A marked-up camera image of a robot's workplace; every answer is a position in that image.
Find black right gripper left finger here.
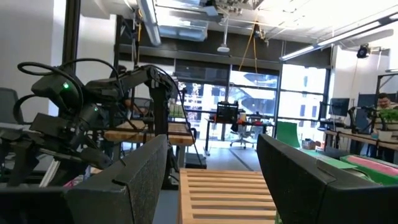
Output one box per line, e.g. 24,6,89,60
65,134,169,224

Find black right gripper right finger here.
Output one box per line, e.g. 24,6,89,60
257,134,398,224

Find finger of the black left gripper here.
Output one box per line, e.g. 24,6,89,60
7,139,34,187
80,147,113,170

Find pink cereal box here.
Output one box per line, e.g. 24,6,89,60
63,174,94,188

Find green Apple Jacks cereal box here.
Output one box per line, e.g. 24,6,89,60
340,154,398,187

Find wooden slatted shelf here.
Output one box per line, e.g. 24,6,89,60
177,167,278,224

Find grey chair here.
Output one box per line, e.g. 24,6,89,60
0,87,24,125

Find green backdrop sheet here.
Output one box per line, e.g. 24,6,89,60
275,121,358,170

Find wooden workbench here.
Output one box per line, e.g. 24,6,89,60
104,119,195,147

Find office chair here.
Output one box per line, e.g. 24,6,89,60
229,124,256,149

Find long wooden desk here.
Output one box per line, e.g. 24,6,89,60
323,129,398,150

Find dark computer monitor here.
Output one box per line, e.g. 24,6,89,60
328,98,351,118

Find white plant pot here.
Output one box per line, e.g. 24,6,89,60
374,129,394,142

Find black crate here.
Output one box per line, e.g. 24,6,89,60
216,101,239,124

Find green potted plant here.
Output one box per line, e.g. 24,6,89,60
377,108,398,124

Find person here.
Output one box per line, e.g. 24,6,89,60
376,92,398,110

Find long ceiling light strip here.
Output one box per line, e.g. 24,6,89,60
279,12,398,62

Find black ceiling spotlight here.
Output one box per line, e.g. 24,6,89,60
356,43,371,60

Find white ceiling sensor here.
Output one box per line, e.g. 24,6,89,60
216,15,231,54

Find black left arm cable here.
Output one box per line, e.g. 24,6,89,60
12,57,121,125

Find black vertical frame post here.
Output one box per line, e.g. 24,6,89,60
62,0,82,74

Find yellow hanging cable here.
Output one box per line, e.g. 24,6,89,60
238,20,261,74

